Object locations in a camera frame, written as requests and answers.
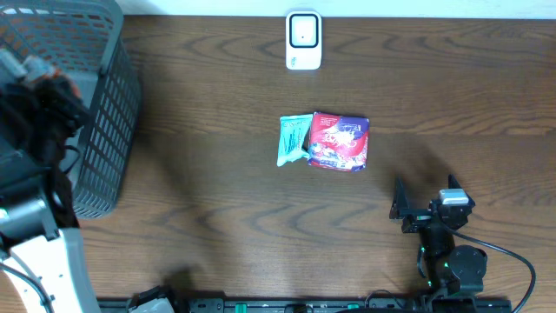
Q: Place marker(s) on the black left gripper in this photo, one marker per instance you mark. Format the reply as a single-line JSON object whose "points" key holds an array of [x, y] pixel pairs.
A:
{"points": [[33, 102]]}

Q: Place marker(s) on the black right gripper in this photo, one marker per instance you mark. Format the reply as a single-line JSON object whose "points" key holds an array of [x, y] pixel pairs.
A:
{"points": [[400, 205]]}

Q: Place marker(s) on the red purple snack packet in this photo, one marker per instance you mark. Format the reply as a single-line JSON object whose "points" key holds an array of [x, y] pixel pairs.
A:
{"points": [[338, 142]]}

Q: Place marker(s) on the teal green snack packet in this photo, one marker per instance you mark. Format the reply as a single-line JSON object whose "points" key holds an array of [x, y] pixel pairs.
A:
{"points": [[293, 132]]}

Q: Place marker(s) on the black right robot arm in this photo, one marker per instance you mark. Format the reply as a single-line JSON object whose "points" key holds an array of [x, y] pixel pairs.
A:
{"points": [[450, 269]]}

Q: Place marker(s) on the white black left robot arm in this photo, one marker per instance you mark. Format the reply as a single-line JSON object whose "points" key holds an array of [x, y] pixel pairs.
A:
{"points": [[41, 244]]}

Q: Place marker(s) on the grey plastic mesh basket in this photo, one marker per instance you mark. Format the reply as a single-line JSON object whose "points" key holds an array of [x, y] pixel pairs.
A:
{"points": [[83, 39]]}

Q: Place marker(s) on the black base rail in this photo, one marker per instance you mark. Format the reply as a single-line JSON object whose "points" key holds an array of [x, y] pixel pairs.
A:
{"points": [[164, 299]]}

